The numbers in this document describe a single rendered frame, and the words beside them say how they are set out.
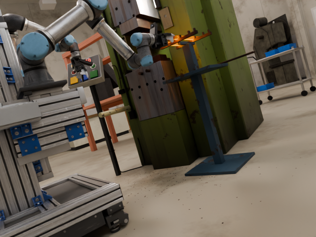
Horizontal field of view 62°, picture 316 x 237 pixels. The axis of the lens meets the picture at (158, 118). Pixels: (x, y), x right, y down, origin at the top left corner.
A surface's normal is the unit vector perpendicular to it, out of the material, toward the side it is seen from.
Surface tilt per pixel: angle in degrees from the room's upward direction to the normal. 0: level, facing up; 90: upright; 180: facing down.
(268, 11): 90
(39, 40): 94
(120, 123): 90
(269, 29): 90
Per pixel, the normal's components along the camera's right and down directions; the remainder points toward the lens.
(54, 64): 0.52, -0.11
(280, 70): -0.86, 0.27
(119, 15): -0.50, 0.18
